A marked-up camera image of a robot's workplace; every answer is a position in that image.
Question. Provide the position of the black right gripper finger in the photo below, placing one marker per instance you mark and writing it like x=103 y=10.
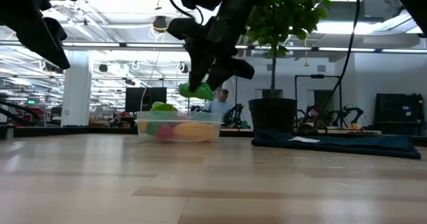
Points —
x=233 y=69
x=199 y=70

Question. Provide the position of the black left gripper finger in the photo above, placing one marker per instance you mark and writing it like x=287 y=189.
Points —
x=58 y=30
x=46 y=44

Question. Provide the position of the green toy cucumber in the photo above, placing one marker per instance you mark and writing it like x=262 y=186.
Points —
x=197 y=93

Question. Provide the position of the light green toy starfruit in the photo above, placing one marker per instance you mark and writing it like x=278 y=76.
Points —
x=163 y=107

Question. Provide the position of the yellow toy banana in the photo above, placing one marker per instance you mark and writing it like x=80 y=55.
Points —
x=195 y=132

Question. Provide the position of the black background robot arm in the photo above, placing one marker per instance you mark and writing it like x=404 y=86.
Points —
x=350 y=110
x=238 y=112

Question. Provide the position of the clear plastic tupperware container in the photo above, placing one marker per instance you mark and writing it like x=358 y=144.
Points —
x=187 y=115

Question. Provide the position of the person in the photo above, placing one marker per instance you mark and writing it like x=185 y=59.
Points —
x=313 y=112
x=218 y=105

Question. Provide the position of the black computer monitor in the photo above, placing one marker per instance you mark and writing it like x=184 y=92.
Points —
x=156 y=99

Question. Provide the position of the white building column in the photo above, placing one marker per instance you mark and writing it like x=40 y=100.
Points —
x=76 y=90

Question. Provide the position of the potted green plant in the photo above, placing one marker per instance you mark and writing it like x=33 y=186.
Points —
x=273 y=115

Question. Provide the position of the dark blue folded cloth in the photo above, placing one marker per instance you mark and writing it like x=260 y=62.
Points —
x=350 y=145

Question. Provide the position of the black cabinet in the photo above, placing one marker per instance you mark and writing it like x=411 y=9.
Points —
x=397 y=110

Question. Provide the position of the black metal rig frame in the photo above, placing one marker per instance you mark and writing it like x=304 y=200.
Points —
x=236 y=89
x=317 y=76

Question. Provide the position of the black ceiling camera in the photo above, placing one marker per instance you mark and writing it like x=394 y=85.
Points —
x=160 y=23

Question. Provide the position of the black aluminium table frame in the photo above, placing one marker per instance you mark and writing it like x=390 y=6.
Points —
x=66 y=130

